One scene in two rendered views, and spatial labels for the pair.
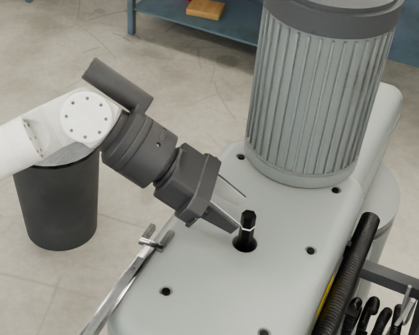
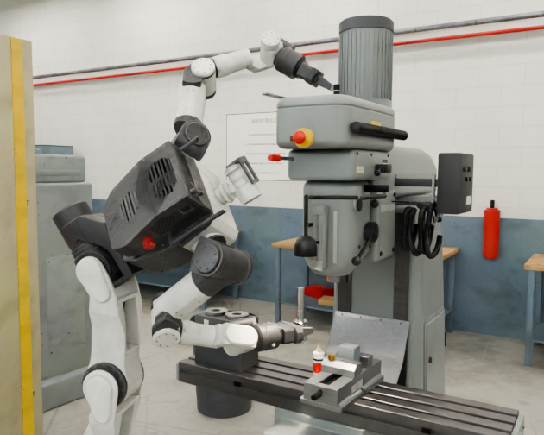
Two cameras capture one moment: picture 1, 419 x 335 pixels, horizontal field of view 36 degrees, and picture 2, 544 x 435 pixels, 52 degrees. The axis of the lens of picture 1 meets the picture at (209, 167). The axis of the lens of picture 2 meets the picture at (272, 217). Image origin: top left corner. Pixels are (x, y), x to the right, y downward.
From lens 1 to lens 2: 157 cm
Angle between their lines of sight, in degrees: 36
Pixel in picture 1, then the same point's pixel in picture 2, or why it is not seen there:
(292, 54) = (351, 40)
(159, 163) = (298, 58)
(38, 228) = (208, 394)
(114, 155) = (280, 55)
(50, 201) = not seen: hidden behind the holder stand
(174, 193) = (304, 69)
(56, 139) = (256, 65)
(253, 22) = not seen: hidden behind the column
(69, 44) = not seen: hidden behind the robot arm
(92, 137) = (272, 43)
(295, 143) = (357, 82)
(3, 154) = (238, 53)
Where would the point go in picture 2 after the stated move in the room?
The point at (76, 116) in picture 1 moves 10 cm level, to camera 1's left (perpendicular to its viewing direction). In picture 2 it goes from (267, 37) to (237, 38)
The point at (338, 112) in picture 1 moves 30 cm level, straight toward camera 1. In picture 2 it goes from (373, 63) to (352, 46)
